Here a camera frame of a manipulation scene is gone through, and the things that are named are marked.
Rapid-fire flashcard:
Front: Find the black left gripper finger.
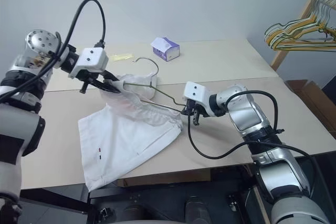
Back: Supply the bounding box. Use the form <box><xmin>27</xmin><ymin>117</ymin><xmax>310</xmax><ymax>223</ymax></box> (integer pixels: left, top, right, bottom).
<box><xmin>103</xmin><ymin>71</ymin><xmax>120</xmax><ymax>81</ymax></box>
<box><xmin>90</xmin><ymin>77</ymin><xmax>122</xmax><ymax>94</ymax></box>

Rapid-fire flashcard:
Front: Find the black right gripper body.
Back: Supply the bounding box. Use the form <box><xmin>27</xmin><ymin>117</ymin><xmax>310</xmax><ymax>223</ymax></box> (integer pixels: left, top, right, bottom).
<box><xmin>185</xmin><ymin>99</ymin><xmax>208</xmax><ymax>118</ymax></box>

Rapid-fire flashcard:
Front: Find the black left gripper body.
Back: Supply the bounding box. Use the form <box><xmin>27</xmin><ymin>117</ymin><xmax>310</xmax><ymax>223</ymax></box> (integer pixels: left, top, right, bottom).
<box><xmin>78</xmin><ymin>69</ymin><xmax>106</xmax><ymax>94</ymax></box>

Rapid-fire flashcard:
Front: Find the thin wire clothes hanger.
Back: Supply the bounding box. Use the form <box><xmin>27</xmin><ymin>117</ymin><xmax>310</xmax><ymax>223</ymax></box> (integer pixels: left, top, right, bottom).
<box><xmin>122</xmin><ymin>57</ymin><xmax>189</xmax><ymax>114</ymax></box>

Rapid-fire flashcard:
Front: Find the white garment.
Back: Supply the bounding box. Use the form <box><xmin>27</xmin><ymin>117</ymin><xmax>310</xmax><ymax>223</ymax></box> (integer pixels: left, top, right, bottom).
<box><xmin>78</xmin><ymin>73</ymin><xmax>184</xmax><ymax>192</ymax></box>

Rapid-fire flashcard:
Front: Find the yellow plastic packet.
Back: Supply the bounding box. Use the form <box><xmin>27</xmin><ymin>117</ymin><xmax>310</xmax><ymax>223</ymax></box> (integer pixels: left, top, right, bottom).
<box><xmin>110</xmin><ymin>53</ymin><xmax>133</xmax><ymax>62</ymax></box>

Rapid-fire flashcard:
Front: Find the purple white tissue box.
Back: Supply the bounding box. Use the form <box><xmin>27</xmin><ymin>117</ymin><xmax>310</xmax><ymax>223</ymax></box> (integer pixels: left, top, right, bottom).
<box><xmin>150</xmin><ymin>36</ymin><xmax>181</xmax><ymax>61</ymax></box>

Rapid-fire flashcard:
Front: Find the dark rounded shape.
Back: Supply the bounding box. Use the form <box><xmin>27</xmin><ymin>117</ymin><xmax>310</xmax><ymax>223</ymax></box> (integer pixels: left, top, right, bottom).
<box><xmin>185</xmin><ymin>196</ymin><xmax>208</xmax><ymax>219</ymax></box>

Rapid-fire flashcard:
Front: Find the wooden clothes rack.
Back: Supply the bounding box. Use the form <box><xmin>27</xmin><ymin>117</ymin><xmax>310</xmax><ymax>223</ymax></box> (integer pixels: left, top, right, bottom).
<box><xmin>270</xmin><ymin>0</ymin><xmax>336</xmax><ymax>71</ymax></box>

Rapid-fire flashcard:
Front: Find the grey rounded robot torso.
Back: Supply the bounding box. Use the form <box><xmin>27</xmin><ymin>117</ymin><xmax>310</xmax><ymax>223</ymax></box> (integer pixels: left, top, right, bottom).
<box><xmin>99</xmin><ymin>212</ymin><xmax>237</xmax><ymax>224</ymax></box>

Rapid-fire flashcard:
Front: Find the brown cardboard box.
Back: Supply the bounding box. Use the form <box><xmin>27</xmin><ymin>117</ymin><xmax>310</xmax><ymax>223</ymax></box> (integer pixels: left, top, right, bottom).
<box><xmin>285</xmin><ymin>79</ymin><xmax>336</xmax><ymax>133</ymax></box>

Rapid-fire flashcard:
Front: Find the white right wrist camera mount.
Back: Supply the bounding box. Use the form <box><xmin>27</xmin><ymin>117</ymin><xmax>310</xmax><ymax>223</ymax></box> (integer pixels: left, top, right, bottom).
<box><xmin>183</xmin><ymin>82</ymin><xmax>211</xmax><ymax>101</ymax></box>

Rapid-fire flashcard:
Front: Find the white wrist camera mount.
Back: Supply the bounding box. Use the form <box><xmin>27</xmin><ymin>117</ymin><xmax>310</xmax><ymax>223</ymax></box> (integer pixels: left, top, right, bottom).
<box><xmin>183</xmin><ymin>82</ymin><xmax>211</xmax><ymax>101</ymax></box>
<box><xmin>68</xmin><ymin>47</ymin><xmax>109</xmax><ymax>79</ymax></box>

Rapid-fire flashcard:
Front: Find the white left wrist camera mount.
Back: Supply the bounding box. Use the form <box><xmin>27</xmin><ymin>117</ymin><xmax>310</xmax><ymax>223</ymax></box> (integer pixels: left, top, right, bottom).
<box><xmin>68</xmin><ymin>47</ymin><xmax>109</xmax><ymax>79</ymax></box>

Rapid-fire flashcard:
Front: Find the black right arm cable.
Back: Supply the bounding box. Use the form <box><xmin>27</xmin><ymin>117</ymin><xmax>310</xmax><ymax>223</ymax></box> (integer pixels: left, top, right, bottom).
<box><xmin>187</xmin><ymin>90</ymin><xmax>331</xmax><ymax>201</ymax></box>

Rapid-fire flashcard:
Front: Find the bunch of coloured wire hangers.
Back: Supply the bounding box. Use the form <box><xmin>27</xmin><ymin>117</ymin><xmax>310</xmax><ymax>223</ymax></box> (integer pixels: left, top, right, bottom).
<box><xmin>264</xmin><ymin>0</ymin><xmax>336</xmax><ymax>51</ymax></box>

